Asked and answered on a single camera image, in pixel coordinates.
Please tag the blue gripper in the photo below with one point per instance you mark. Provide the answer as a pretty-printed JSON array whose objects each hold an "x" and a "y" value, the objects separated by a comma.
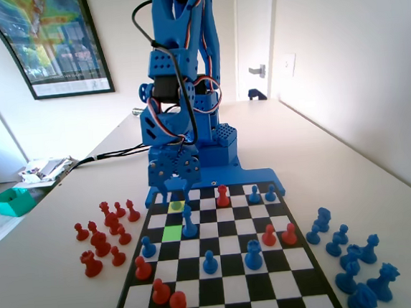
[{"x": 174, "y": 169}]

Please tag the blue chess pawn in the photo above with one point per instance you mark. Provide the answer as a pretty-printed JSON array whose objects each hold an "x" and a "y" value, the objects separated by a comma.
[
  {"x": 313, "y": 237},
  {"x": 148, "y": 251},
  {"x": 209, "y": 265},
  {"x": 254, "y": 196},
  {"x": 270, "y": 196},
  {"x": 175, "y": 205},
  {"x": 334, "y": 249}
]

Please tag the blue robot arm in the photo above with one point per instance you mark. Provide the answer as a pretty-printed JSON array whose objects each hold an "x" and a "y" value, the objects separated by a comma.
[{"x": 165, "y": 20}]

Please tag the red chess rook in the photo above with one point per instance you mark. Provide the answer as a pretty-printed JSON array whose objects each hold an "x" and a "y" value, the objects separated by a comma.
[
  {"x": 222, "y": 199},
  {"x": 91, "y": 266}
]

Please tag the blue chess king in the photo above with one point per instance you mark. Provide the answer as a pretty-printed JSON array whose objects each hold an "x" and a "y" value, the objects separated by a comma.
[{"x": 189, "y": 229}]

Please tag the red chess bishop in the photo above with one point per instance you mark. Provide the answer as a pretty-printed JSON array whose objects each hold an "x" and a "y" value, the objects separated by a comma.
[
  {"x": 92, "y": 228},
  {"x": 132, "y": 214}
]

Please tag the red chess queen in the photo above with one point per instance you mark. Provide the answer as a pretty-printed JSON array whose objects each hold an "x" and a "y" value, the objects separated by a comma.
[{"x": 105, "y": 210}]

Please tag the silver metal cylinder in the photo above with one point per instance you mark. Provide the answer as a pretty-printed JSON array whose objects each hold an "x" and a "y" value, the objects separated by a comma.
[{"x": 137, "y": 111}]

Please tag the black white chessboard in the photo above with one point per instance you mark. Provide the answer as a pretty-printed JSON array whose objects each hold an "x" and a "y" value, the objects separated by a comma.
[{"x": 228, "y": 245}]

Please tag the blue table clamp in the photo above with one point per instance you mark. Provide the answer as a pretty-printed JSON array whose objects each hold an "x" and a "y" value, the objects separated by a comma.
[{"x": 256, "y": 94}]

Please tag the white paper pile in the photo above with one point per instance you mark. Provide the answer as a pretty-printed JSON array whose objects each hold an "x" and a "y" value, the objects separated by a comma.
[{"x": 48, "y": 169}]

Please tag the white door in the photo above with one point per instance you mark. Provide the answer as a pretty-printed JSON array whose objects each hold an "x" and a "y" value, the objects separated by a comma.
[{"x": 252, "y": 31}]

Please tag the teal plastic bin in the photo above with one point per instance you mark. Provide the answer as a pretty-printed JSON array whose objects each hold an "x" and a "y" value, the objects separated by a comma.
[{"x": 12, "y": 205}]

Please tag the black framed map poster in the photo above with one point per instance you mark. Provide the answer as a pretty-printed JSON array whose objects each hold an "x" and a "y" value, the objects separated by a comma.
[{"x": 59, "y": 48}]

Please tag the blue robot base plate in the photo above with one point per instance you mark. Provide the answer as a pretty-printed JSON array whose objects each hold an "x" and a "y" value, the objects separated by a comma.
[{"x": 250, "y": 175}]

